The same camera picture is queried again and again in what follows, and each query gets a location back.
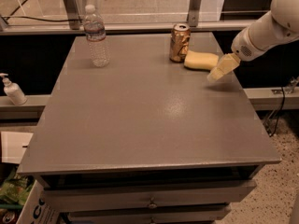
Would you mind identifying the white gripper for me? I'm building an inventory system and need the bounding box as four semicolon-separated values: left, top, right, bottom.
206;28;264;82

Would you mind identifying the yellow sponge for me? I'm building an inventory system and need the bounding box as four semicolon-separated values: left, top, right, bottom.
184;50;219;71

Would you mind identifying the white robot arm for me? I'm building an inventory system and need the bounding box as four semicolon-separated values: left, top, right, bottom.
206;0;299;82

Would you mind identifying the orange soda can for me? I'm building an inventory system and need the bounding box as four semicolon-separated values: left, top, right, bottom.
169;23;191;63

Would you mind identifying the soda can in box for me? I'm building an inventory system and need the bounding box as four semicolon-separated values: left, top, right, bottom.
2;211;17;224

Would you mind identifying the grey drawer cabinet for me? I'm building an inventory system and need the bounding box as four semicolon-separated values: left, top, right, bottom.
17;32;283;224

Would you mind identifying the upper drawer with knob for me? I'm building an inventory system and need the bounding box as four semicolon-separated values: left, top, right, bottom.
42;180;256;212

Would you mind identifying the drawer with knob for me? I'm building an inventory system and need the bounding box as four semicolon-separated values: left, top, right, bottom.
68;204;231;224
42;180;256;212

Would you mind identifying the clear plastic water bottle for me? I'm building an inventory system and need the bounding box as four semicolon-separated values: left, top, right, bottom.
83;5;110;67

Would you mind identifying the lower drawer with knob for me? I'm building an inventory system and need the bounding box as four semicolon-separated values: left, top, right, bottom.
68;204;231;224

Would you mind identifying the white pump dispenser bottle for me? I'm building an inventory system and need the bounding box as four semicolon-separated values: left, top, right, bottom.
0;73;27;105

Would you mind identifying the white cardboard box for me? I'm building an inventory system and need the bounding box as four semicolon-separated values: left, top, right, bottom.
17;181;59;224

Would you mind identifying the green snack bag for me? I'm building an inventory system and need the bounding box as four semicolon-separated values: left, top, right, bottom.
0;168;35;205

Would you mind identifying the black cable on floor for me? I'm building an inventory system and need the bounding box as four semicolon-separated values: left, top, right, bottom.
263;86;288;138

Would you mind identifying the metal rail frame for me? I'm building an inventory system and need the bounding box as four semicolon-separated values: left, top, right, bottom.
0;0;271;35

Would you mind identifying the black cable behind table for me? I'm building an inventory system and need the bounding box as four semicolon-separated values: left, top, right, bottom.
0;14;85;24

